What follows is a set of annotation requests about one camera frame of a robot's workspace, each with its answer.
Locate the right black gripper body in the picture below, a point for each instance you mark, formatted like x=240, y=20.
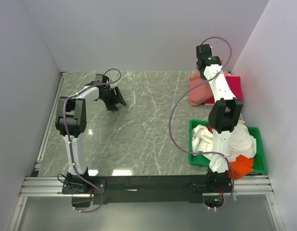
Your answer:
x=201, y=76

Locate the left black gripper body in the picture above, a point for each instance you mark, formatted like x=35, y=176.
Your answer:
x=110, y=98

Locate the salmon pink t shirt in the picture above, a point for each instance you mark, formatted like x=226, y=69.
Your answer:
x=202, y=94

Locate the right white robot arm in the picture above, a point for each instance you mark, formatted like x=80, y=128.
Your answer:
x=222, y=118

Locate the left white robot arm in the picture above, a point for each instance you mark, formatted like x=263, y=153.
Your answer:
x=71, y=122

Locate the folded magenta t shirt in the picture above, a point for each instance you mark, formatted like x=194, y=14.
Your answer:
x=234, y=83

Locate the white t shirt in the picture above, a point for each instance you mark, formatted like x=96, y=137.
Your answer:
x=202, y=138

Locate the orange t shirt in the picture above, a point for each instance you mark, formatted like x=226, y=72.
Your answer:
x=242, y=167

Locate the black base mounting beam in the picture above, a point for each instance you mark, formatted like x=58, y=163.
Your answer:
x=141, y=189

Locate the green plastic bin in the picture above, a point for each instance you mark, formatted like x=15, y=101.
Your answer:
x=259, y=159

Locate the aluminium rail frame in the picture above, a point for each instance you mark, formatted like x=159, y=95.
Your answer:
x=135, y=142

